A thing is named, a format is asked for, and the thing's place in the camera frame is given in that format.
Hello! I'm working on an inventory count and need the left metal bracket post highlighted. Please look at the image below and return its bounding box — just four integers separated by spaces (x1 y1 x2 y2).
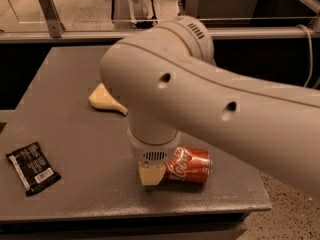
38 0 65 38

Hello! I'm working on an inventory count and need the black snack bar wrapper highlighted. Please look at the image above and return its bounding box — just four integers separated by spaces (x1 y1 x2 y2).
6 142 61 196

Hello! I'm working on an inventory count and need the white cable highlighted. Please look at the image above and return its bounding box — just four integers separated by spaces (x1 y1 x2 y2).
296 23 315 89

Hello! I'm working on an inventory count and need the red coke can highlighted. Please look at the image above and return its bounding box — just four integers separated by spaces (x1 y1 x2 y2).
164 147 211 184

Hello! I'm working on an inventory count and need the yellow sponge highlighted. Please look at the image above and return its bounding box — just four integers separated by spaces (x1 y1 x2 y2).
88 83 128 116

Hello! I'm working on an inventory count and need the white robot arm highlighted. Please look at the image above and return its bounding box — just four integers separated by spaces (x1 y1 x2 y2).
101 16 320 198

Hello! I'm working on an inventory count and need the horizontal metal rail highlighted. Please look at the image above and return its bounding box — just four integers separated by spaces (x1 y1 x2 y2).
0 27 320 44

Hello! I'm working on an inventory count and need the grey table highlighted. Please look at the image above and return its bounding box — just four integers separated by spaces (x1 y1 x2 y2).
0 46 271 240

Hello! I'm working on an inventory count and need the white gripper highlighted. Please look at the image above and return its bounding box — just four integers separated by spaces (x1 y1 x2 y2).
127 130 181 186

